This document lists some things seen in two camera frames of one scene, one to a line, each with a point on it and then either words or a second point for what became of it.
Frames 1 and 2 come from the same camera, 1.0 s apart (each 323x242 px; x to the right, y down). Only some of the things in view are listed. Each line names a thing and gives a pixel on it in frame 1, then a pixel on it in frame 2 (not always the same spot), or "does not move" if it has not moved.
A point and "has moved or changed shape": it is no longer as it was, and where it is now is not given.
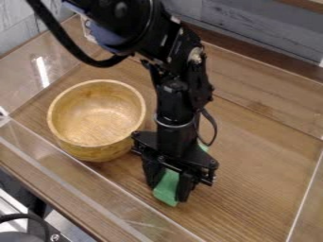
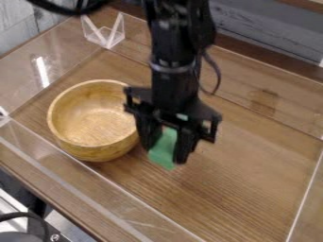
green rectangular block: x=166 y=190 has moved or changed shape
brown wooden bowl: x=94 y=115 does not move
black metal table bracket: x=36 y=226 does not move
